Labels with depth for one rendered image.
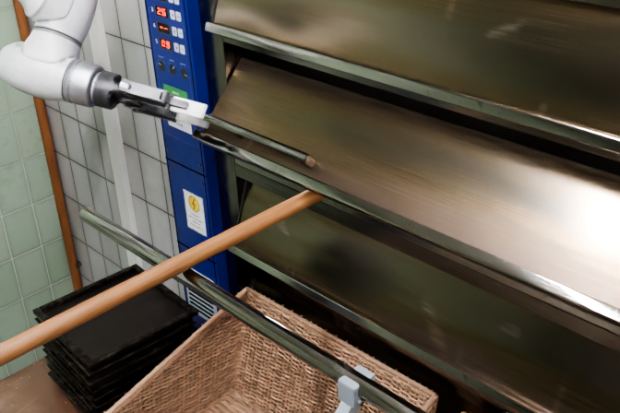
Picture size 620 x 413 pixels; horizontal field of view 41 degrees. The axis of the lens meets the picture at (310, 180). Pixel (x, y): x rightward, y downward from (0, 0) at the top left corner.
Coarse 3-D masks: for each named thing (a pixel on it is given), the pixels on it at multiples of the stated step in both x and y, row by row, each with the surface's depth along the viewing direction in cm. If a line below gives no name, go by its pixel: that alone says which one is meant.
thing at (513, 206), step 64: (256, 64) 171; (256, 128) 164; (320, 128) 154; (384, 128) 146; (448, 128) 139; (384, 192) 141; (448, 192) 134; (512, 192) 128; (576, 192) 122; (512, 256) 124; (576, 256) 118
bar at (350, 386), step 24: (96, 216) 157; (120, 240) 151; (192, 288) 137; (216, 288) 134; (240, 312) 129; (288, 336) 122; (312, 360) 118; (336, 360) 117; (360, 384) 113; (360, 408) 116; (384, 408) 110; (408, 408) 108
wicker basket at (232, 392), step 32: (224, 320) 188; (192, 352) 184; (224, 352) 191; (256, 352) 190; (288, 352) 183; (352, 352) 169; (160, 384) 179; (192, 384) 186; (224, 384) 195; (256, 384) 192; (288, 384) 184; (320, 384) 177; (384, 384) 164; (416, 384) 159
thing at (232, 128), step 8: (208, 120) 164; (216, 120) 163; (224, 120) 162; (224, 128) 161; (232, 128) 159; (240, 128) 158; (240, 136) 164; (248, 136) 156; (256, 136) 155; (264, 136) 154; (264, 144) 154; (272, 144) 152; (280, 144) 151; (288, 152) 149; (296, 152) 148; (304, 152) 147; (304, 160) 146; (312, 160) 151; (312, 168) 152
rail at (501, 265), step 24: (216, 144) 166; (264, 168) 156; (288, 168) 153; (336, 192) 144; (384, 216) 137; (432, 240) 130; (456, 240) 128; (480, 264) 126; (504, 264) 122; (552, 288) 117; (600, 312) 112
